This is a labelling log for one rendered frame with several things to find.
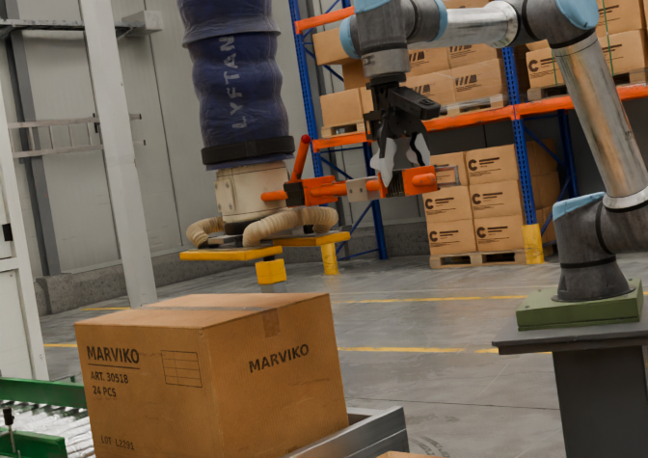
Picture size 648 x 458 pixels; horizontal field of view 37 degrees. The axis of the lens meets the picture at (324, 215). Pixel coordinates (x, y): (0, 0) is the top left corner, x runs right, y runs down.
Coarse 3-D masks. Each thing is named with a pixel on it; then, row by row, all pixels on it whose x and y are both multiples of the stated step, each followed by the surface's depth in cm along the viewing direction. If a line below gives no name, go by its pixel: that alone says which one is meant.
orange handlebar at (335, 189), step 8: (416, 176) 180; (424, 176) 180; (432, 176) 181; (320, 184) 206; (328, 184) 203; (336, 184) 202; (344, 184) 199; (368, 184) 191; (376, 184) 189; (416, 184) 180; (424, 184) 180; (264, 192) 227; (272, 192) 223; (280, 192) 220; (312, 192) 208; (320, 192) 206; (328, 192) 204; (336, 192) 201; (344, 192) 199; (264, 200) 226; (272, 200) 224; (280, 200) 222
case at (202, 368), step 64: (128, 320) 250; (192, 320) 233; (256, 320) 230; (320, 320) 244; (128, 384) 247; (192, 384) 226; (256, 384) 229; (320, 384) 243; (128, 448) 252; (192, 448) 230; (256, 448) 228
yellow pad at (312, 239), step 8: (304, 232) 235; (312, 232) 235; (328, 232) 229; (336, 232) 231; (344, 232) 229; (280, 240) 238; (288, 240) 234; (296, 240) 232; (304, 240) 229; (312, 240) 225; (320, 240) 225; (328, 240) 226; (336, 240) 228; (344, 240) 229
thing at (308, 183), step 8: (320, 176) 212; (328, 176) 212; (288, 184) 213; (296, 184) 210; (304, 184) 209; (312, 184) 210; (288, 192) 215; (296, 192) 212; (304, 192) 209; (288, 200) 214; (296, 200) 211; (304, 200) 210; (312, 200) 210; (320, 200) 211; (328, 200) 212; (336, 200) 213
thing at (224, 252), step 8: (240, 240) 224; (200, 248) 240; (208, 248) 235; (216, 248) 231; (224, 248) 228; (232, 248) 224; (240, 248) 220; (248, 248) 217; (256, 248) 219; (264, 248) 217; (272, 248) 218; (280, 248) 219; (184, 256) 240; (192, 256) 236; (200, 256) 233; (208, 256) 229; (216, 256) 225; (224, 256) 222; (232, 256) 219; (240, 256) 216; (248, 256) 215; (256, 256) 216
